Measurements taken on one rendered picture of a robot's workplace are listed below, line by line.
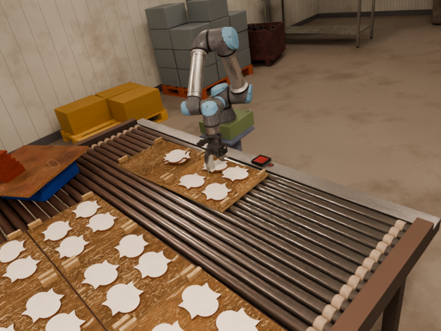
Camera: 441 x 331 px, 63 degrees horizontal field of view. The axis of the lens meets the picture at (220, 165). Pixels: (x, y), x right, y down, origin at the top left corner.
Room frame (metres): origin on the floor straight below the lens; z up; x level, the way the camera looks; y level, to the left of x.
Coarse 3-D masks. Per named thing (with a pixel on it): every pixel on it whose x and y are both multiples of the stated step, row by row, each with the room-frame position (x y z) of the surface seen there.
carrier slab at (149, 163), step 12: (156, 144) 2.05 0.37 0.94; (168, 144) 2.02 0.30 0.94; (132, 156) 1.94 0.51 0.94; (144, 156) 1.92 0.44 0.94; (156, 156) 1.89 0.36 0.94; (192, 156) 1.81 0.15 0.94; (132, 168) 1.79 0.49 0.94; (144, 168) 1.77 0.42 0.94; (156, 168) 1.75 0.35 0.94; (168, 168) 1.72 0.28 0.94; (180, 168) 1.70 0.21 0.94; (156, 180) 1.62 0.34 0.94
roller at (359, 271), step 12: (120, 156) 2.04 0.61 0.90; (240, 216) 1.24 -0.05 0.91; (252, 216) 1.21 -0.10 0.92; (264, 228) 1.14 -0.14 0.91; (276, 228) 1.11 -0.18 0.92; (288, 240) 1.04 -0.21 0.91; (300, 240) 1.02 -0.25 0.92; (312, 252) 0.96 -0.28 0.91; (324, 252) 0.94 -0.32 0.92; (336, 264) 0.89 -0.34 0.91; (348, 264) 0.87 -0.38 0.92; (360, 276) 0.81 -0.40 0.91
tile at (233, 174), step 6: (228, 168) 1.59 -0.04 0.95; (234, 168) 1.58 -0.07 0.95; (240, 168) 1.57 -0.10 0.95; (222, 174) 1.56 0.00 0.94; (228, 174) 1.54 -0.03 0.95; (234, 174) 1.53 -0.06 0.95; (240, 174) 1.52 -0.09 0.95; (246, 174) 1.51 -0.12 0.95; (234, 180) 1.48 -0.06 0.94; (240, 180) 1.48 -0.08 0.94
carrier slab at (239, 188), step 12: (192, 168) 1.68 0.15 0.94; (252, 168) 1.57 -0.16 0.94; (204, 180) 1.54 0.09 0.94; (216, 180) 1.52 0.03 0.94; (228, 180) 1.50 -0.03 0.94; (252, 180) 1.46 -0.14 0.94; (180, 192) 1.46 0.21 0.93; (192, 192) 1.44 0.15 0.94; (240, 192) 1.38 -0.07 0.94; (204, 204) 1.35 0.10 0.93; (216, 204) 1.32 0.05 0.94; (228, 204) 1.30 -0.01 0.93
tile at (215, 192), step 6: (210, 186) 1.46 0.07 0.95; (216, 186) 1.45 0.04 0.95; (222, 186) 1.44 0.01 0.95; (204, 192) 1.41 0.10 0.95; (210, 192) 1.40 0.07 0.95; (216, 192) 1.39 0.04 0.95; (222, 192) 1.38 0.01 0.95; (228, 192) 1.39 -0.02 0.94; (210, 198) 1.36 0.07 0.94; (216, 198) 1.35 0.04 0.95; (222, 198) 1.34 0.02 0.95
